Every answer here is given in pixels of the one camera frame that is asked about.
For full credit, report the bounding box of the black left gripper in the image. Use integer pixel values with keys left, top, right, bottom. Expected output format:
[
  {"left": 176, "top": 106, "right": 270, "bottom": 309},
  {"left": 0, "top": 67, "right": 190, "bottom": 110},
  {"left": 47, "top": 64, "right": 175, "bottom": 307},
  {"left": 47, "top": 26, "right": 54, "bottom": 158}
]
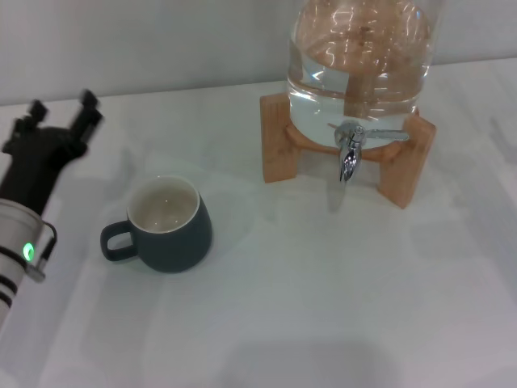
[{"left": 0, "top": 88, "right": 105, "bottom": 218}]

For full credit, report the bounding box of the dark teal ceramic mug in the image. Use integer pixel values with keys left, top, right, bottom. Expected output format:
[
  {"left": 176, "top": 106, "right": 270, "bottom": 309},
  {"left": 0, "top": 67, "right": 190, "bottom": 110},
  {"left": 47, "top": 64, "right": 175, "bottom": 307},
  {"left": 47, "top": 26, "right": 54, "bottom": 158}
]
[{"left": 99, "top": 174, "right": 213, "bottom": 274}]

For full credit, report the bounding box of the chrome dispenser faucet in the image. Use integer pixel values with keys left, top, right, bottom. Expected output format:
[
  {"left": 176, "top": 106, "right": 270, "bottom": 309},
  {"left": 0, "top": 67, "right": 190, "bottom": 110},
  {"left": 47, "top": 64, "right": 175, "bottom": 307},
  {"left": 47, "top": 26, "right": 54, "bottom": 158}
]
[{"left": 327, "top": 120, "right": 410, "bottom": 184}]

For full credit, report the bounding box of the wooden dispenser stand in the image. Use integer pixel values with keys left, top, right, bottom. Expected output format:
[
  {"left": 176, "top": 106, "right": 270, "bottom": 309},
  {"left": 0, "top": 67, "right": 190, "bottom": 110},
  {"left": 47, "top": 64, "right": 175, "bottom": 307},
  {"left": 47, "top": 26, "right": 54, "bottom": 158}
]
[{"left": 259, "top": 91, "right": 438, "bottom": 210}]

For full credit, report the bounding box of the glass water dispenser jar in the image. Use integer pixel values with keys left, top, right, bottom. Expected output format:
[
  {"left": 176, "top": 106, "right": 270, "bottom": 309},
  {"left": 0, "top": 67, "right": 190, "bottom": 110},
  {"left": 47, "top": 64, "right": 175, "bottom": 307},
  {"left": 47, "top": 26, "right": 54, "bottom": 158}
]
[{"left": 284, "top": 0, "right": 439, "bottom": 147}]

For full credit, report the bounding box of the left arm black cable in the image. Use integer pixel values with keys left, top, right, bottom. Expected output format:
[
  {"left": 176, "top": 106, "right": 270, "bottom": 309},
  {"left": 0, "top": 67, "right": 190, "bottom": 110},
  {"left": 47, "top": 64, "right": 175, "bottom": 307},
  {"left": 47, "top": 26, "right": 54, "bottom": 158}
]
[{"left": 24, "top": 221, "right": 58, "bottom": 284}]

